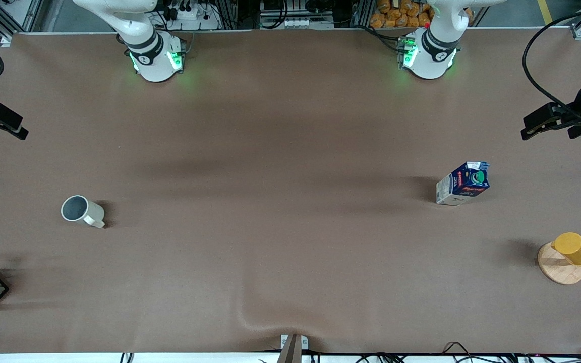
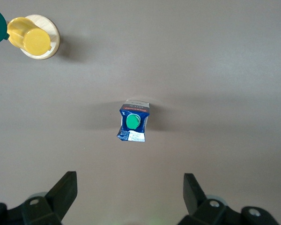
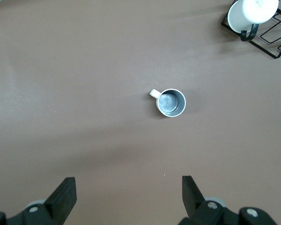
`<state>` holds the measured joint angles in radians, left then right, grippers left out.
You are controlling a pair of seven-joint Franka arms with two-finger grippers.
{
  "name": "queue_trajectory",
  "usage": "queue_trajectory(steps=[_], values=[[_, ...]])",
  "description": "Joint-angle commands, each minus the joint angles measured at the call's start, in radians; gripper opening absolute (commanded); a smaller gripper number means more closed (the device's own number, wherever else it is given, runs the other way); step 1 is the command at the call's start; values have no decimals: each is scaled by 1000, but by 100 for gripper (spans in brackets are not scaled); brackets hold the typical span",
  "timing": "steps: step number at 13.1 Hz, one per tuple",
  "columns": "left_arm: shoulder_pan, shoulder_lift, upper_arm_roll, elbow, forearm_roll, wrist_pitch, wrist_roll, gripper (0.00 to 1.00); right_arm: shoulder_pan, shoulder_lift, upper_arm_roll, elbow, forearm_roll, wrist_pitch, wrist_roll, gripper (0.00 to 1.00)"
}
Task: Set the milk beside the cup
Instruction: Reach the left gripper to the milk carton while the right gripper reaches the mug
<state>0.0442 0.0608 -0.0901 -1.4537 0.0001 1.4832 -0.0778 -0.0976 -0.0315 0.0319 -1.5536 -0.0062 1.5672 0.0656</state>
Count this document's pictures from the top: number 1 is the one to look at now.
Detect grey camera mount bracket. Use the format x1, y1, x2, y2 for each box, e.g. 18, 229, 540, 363
276, 334, 309, 363

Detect blue white milk carton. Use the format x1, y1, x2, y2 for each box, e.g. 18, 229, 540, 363
436, 161, 490, 206

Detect round wooden cup stand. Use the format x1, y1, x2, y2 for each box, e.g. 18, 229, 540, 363
538, 242, 581, 285

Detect orange items crate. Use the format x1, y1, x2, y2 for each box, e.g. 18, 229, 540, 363
370, 0, 435, 29

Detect white power strip with plugs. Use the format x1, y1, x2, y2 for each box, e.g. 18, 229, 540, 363
162, 0, 221, 30

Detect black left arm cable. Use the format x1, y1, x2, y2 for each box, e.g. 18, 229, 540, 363
522, 5, 581, 125

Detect yellow cup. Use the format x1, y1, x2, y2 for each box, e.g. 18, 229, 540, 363
551, 232, 581, 266

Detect beige mug with grey inside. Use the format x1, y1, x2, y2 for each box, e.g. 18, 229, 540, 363
61, 195, 106, 229

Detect brown table cloth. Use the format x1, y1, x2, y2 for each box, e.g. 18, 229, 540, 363
0, 28, 581, 354

